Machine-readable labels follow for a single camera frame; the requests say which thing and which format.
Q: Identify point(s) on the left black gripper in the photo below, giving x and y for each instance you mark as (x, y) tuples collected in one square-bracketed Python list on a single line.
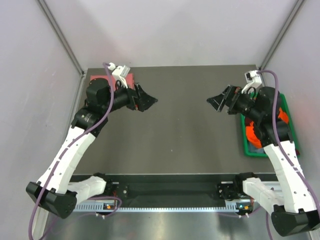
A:
[(138, 99)]

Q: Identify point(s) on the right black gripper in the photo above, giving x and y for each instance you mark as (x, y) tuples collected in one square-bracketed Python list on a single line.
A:
[(233, 94)]

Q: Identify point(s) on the pink t shirt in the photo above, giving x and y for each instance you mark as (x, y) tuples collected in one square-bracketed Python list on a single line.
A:
[(129, 79)]

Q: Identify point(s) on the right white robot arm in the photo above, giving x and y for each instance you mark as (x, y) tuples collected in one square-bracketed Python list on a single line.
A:
[(296, 209)]

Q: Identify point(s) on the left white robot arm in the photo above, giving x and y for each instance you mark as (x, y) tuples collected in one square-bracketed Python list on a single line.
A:
[(53, 191)]

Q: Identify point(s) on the orange t shirt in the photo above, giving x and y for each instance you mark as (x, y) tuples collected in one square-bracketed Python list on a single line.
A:
[(252, 136)]

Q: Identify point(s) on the light blue t shirt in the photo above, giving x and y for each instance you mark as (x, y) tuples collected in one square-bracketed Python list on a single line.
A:
[(254, 150)]

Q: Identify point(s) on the green plastic bin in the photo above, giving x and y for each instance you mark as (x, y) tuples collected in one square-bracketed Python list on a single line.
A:
[(246, 143)]

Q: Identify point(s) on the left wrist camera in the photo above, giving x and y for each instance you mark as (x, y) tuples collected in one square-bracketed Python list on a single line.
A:
[(119, 73)]

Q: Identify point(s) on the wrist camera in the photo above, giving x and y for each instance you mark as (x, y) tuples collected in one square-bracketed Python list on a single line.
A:
[(119, 73), (253, 80)]

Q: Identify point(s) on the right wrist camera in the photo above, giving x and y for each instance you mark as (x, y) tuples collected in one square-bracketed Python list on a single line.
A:
[(253, 80)]

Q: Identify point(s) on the left aluminium frame post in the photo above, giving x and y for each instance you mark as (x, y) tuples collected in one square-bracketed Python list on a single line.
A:
[(49, 16)]

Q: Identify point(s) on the aluminium frame post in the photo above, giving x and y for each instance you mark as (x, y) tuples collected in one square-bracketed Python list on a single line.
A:
[(49, 16), (293, 13)]

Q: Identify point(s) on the grey slotted cable duct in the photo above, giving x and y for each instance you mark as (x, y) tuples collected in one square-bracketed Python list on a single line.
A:
[(107, 206)]

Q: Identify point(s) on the right aluminium frame post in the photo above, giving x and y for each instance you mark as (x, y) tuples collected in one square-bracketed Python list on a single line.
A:
[(293, 13)]

